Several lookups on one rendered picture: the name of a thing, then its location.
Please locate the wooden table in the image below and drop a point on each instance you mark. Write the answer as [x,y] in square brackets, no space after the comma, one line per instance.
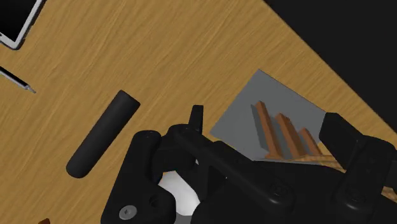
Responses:
[173,52]

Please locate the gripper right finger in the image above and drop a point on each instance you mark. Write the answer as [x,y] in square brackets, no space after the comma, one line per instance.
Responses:
[363,161]

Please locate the black and silver pen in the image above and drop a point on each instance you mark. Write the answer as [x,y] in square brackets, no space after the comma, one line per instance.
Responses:
[15,80]

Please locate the white-framed black-screen tablet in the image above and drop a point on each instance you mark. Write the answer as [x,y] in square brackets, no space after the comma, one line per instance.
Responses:
[12,18]

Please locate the small brown object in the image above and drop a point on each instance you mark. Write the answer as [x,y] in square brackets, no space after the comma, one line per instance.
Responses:
[45,221]

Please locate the grey stand with brown dividers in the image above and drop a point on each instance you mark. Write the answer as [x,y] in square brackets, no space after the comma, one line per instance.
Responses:
[245,121]

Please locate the black cylinder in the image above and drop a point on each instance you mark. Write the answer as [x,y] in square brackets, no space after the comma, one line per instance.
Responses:
[102,133]

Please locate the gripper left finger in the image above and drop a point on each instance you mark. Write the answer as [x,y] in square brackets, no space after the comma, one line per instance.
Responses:
[141,173]

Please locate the white rounded object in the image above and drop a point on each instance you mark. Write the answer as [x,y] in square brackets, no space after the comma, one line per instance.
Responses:
[181,192]

